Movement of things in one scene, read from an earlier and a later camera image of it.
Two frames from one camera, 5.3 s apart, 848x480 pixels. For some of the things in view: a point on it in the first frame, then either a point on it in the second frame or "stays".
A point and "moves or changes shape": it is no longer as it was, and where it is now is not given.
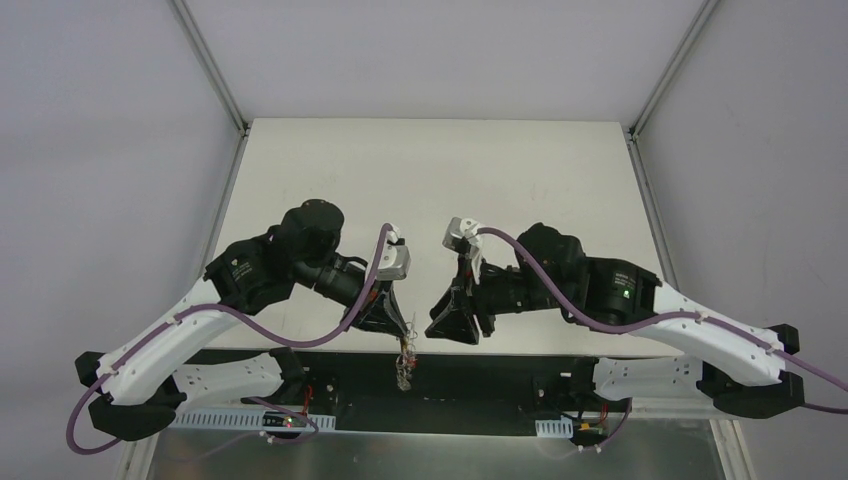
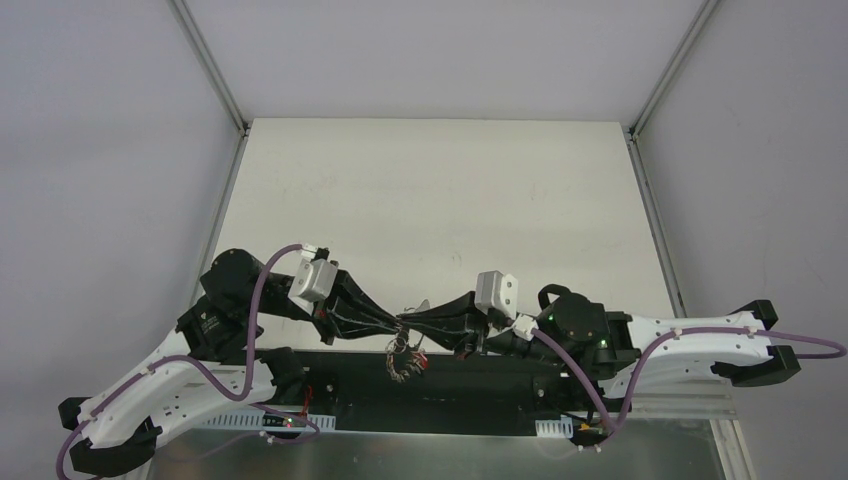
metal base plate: (628, 449) stays
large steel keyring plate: (406, 360) moves or changes shape
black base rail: (439, 392) stays
